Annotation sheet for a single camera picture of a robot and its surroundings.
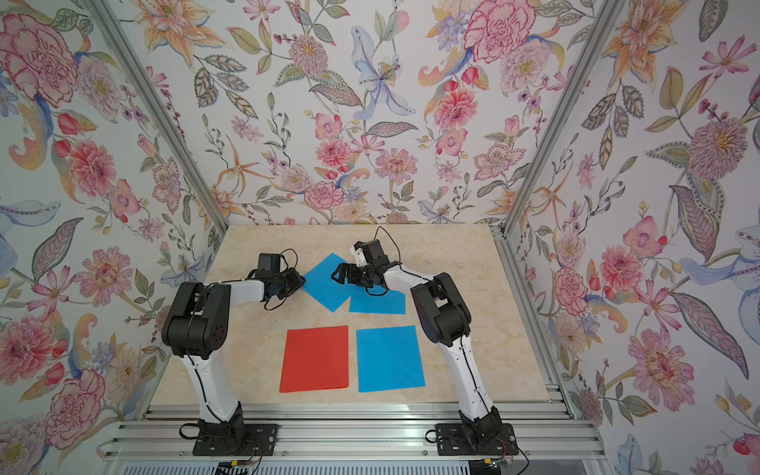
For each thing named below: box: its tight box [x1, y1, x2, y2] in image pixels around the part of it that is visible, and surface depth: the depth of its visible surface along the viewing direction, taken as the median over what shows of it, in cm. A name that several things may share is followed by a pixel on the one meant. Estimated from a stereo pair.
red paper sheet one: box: [279, 325, 350, 393], surface depth 90 cm
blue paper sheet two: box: [349, 284, 407, 315], surface depth 100 cm
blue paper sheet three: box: [356, 325, 427, 393], surface depth 88 cm
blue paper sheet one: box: [301, 252, 364, 313], surface depth 104 cm
